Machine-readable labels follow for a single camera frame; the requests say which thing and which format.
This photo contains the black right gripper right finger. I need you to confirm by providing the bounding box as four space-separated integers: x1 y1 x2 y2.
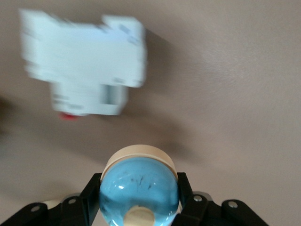
176 172 270 226

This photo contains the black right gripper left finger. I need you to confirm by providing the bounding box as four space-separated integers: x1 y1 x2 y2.
0 173 102 226

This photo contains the blue bell wooden base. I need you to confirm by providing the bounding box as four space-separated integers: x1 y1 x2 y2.
99 145 181 226

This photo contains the white circuit breaker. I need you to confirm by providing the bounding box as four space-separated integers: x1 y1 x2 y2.
18 8 149 121

